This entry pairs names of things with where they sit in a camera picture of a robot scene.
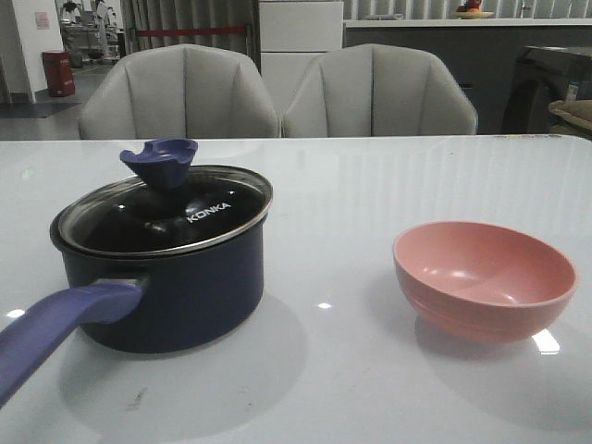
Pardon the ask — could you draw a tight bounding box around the right grey upholstered chair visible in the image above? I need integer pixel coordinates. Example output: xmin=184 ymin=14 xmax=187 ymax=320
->
xmin=282 ymin=43 xmax=478 ymax=138

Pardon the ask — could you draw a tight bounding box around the dark blue saucepan purple handle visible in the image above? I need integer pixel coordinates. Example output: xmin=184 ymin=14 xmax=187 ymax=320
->
xmin=1 ymin=212 xmax=265 ymax=401

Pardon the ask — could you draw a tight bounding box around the red barrier belt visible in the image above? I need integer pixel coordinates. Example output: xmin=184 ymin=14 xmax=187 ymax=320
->
xmin=135 ymin=26 xmax=247 ymax=38

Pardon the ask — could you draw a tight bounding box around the grey upholstered chair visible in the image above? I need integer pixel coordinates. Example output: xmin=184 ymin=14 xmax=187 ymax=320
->
xmin=282 ymin=43 xmax=478 ymax=138
xmin=78 ymin=43 xmax=280 ymax=140

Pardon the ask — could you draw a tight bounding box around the glass lid with blue knob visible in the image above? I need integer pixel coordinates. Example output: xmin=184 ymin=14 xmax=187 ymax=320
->
xmin=53 ymin=139 xmax=273 ymax=259

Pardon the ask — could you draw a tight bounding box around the white refrigerator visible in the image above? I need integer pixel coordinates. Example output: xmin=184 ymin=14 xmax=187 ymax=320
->
xmin=259 ymin=1 xmax=343 ymax=115

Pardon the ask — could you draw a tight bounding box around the beige cushion at right edge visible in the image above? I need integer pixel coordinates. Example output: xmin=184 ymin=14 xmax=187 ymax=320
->
xmin=549 ymin=99 xmax=592 ymax=141

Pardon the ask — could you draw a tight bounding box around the left grey upholstered chair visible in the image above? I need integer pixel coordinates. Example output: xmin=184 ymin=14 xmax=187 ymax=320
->
xmin=78 ymin=43 xmax=280 ymax=140

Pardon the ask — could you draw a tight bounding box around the dark appliance at right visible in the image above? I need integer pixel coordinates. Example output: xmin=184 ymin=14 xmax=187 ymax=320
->
xmin=500 ymin=45 xmax=591 ymax=134

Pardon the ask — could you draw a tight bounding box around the grey curtain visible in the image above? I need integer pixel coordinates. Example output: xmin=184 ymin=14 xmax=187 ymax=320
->
xmin=121 ymin=0 xmax=261 ymax=68

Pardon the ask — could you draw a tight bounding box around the pink plastic bowl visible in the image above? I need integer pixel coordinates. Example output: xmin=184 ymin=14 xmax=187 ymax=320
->
xmin=393 ymin=221 xmax=578 ymax=343

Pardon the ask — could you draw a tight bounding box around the fruit plate on counter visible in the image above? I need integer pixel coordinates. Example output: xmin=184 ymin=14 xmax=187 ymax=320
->
xmin=453 ymin=0 xmax=494 ymax=19

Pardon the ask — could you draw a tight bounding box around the grey kitchen counter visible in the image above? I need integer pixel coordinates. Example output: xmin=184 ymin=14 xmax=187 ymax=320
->
xmin=344 ymin=18 xmax=591 ymax=134

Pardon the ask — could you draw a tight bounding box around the red bin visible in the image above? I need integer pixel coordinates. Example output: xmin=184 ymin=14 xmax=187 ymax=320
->
xmin=42 ymin=50 xmax=75 ymax=97

